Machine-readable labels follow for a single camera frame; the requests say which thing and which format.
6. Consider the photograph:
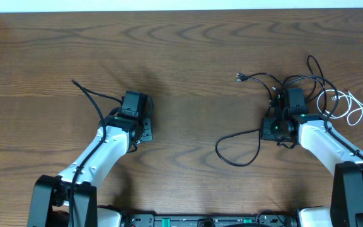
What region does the left camera cable black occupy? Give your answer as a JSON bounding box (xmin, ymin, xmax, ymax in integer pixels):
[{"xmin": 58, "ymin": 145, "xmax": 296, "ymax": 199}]
[{"xmin": 60, "ymin": 80, "xmax": 130, "ymax": 226}]

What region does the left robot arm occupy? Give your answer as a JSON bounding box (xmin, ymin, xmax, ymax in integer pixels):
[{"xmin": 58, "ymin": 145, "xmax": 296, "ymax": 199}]
[{"xmin": 27, "ymin": 91, "xmax": 154, "ymax": 226}]

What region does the right camera cable black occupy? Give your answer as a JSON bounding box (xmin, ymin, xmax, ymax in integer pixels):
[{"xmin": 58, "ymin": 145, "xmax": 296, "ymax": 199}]
[{"xmin": 297, "ymin": 79, "xmax": 363, "ymax": 173}]

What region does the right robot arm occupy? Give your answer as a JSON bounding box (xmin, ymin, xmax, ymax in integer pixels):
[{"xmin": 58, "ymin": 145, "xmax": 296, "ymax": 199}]
[{"xmin": 260, "ymin": 88, "xmax": 363, "ymax": 227}]

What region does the camera cable black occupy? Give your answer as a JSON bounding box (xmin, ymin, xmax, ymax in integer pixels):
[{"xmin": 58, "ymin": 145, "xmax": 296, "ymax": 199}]
[
  {"xmin": 60, "ymin": 80, "xmax": 130, "ymax": 226},
  {"xmin": 297, "ymin": 79, "xmax": 363, "ymax": 173}
]

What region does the white cable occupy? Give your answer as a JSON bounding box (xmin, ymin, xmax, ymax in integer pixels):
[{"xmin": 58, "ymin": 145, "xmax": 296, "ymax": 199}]
[{"xmin": 316, "ymin": 89, "xmax": 363, "ymax": 127}]

